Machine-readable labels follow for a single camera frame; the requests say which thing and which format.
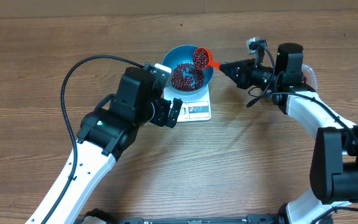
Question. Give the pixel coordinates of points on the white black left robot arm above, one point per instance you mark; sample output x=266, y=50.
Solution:
x=104, y=135

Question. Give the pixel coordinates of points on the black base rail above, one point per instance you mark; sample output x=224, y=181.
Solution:
x=97, y=216

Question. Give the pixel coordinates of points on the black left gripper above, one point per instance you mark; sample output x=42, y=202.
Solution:
x=162, y=119

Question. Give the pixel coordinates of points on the red beans in container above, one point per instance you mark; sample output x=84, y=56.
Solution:
x=304, y=79

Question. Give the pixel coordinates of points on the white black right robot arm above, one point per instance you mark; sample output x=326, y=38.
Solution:
x=334, y=165

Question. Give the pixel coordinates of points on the blue bowl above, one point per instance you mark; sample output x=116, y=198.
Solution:
x=184, y=54

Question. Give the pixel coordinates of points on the red beans in bowl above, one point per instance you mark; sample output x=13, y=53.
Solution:
x=186, y=77

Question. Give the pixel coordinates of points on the white kitchen scale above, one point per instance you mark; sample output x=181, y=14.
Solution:
x=195, y=107

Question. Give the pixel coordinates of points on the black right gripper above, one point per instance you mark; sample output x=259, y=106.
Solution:
x=242, y=73

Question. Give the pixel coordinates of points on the red beans in scoop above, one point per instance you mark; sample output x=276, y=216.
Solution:
x=200, y=58

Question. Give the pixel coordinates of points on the red measuring scoop blue handle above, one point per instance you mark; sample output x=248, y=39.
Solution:
x=211, y=63

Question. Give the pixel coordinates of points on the clear plastic container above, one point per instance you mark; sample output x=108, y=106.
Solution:
x=311, y=76

